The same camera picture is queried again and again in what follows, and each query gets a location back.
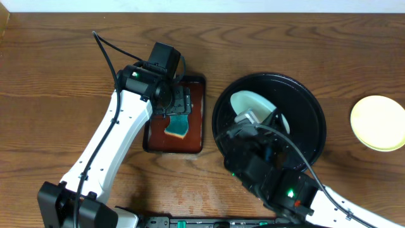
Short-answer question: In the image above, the green scouring sponge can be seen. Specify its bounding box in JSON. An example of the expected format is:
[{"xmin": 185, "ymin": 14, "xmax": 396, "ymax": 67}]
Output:
[{"xmin": 164, "ymin": 115, "xmax": 189, "ymax": 139}]

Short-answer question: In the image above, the pale green plate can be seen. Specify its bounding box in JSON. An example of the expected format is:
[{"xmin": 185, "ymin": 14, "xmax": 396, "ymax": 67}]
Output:
[{"xmin": 230, "ymin": 91, "xmax": 277, "ymax": 123}]

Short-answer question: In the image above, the yellow plate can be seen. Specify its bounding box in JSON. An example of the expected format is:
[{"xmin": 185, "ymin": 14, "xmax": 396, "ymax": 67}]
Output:
[{"xmin": 350, "ymin": 95, "xmax": 404, "ymax": 152}]

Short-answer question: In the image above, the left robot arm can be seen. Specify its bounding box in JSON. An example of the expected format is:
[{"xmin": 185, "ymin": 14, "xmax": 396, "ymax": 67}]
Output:
[{"xmin": 37, "ymin": 61, "xmax": 191, "ymax": 227}]

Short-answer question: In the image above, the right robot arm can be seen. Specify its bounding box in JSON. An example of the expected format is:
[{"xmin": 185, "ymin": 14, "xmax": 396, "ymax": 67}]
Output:
[{"xmin": 214, "ymin": 109, "xmax": 397, "ymax": 227}]

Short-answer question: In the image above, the black rectangular water tray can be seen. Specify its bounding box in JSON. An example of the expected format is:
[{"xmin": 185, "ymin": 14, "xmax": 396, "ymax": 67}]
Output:
[{"xmin": 142, "ymin": 75, "xmax": 206, "ymax": 154}]

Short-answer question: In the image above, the round black serving tray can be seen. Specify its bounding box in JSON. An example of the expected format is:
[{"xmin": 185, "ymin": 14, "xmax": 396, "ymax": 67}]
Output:
[{"xmin": 212, "ymin": 73, "xmax": 327, "ymax": 172}]

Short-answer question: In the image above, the right black cable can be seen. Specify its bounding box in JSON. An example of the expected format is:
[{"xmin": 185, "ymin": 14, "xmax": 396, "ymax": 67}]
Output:
[{"xmin": 254, "ymin": 123, "xmax": 377, "ymax": 228}]

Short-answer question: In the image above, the black cable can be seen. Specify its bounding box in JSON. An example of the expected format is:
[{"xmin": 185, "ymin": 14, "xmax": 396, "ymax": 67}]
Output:
[
  {"xmin": 254, "ymin": 123, "xmax": 377, "ymax": 228},
  {"xmin": 72, "ymin": 30, "xmax": 187, "ymax": 228}
]

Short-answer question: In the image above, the left black cable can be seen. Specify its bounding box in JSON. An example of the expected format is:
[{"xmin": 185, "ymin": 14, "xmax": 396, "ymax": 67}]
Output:
[{"xmin": 72, "ymin": 30, "xmax": 187, "ymax": 228}]

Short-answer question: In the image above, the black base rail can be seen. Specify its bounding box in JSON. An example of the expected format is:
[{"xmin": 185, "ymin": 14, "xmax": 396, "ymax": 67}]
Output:
[{"xmin": 113, "ymin": 207, "xmax": 285, "ymax": 228}]

